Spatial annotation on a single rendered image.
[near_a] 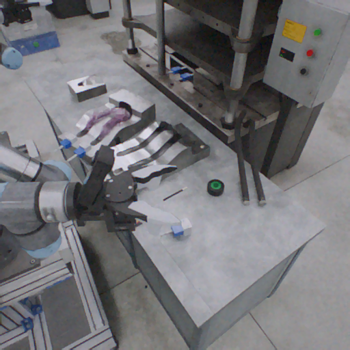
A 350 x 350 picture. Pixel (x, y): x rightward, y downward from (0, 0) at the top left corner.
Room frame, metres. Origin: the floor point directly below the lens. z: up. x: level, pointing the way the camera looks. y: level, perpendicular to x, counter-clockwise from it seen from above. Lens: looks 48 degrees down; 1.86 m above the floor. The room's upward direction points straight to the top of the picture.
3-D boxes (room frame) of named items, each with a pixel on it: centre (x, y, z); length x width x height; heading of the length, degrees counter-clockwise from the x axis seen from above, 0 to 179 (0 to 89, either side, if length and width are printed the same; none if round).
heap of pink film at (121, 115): (1.33, 0.37, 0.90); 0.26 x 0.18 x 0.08; 142
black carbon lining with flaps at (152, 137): (1.09, 0.11, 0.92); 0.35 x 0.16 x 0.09; 125
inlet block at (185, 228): (0.65, 0.00, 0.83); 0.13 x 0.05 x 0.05; 111
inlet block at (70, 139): (1.15, 0.57, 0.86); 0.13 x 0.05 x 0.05; 142
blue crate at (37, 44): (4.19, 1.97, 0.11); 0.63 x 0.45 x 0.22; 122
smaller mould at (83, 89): (1.74, 0.57, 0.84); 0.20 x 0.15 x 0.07; 125
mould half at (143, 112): (1.34, 0.37, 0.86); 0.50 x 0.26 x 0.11; 142
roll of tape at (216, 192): (0.89, -0.19, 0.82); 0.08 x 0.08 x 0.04
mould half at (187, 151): (1.09, 0.09, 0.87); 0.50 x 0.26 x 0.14; 125
